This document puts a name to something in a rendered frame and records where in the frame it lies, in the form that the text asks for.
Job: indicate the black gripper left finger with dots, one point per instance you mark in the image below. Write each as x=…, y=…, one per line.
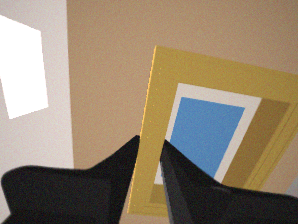
x=99, y=191

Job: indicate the gold picture frame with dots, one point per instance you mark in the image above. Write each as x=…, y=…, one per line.
x=233, y=120

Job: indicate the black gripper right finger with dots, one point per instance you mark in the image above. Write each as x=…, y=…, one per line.
x=194, y=197

